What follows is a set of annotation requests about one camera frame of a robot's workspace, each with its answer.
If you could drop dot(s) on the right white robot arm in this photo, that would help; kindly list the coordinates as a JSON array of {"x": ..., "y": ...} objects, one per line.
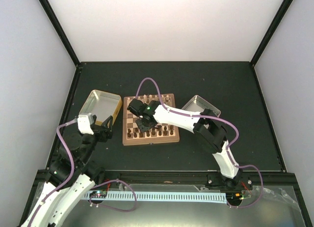
[{"x": 215, "y": 135}]

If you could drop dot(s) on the wooden chess board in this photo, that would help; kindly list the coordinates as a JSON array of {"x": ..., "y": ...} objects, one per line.
[{"x": 129, "y": 122}]

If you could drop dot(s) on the black frame post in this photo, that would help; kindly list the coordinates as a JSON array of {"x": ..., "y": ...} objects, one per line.
[
  {"x": 59, "y": 30},
  {"x": 283, "y": 8}
]

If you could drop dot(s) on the left circuit board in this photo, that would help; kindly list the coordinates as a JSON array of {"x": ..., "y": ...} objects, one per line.
[{"x": 98, "y": 194}]

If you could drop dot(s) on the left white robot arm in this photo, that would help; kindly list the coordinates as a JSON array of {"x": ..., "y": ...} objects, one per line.
[{"x": 73, "y": 173}]

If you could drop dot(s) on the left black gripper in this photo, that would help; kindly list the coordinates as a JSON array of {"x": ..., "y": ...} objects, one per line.
[{"x": 108, "y": 132}]

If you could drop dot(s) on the white slotted cable duct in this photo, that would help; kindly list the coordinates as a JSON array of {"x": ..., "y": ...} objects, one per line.
[{"x": 161, "y": 196}]

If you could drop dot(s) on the right circuit board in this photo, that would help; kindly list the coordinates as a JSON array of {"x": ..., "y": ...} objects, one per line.
[{"x": 237, "y": 196}]

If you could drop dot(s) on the gold metal tin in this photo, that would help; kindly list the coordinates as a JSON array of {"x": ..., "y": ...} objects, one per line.
[{"x": 102, "y": 104}]

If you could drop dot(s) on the left black frame post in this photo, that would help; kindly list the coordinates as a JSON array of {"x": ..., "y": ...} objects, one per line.
[{"x": 59, "y": 30}]

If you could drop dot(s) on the circuit board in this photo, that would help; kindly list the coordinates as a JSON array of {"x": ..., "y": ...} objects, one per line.
[
  {"x": 98, "y": 194},
  {"x": 237, "y": 196}
]

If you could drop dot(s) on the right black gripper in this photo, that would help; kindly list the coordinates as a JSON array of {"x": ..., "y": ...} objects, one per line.
[{"x": 143, "y": 127}]

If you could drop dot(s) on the right black frame post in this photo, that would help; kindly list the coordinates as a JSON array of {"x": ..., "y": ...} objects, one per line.
[{"x": 283, "y": 8}]

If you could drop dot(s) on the pink metal tin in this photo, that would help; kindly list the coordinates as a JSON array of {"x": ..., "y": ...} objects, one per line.
[{"x": 199, "y": 104}]

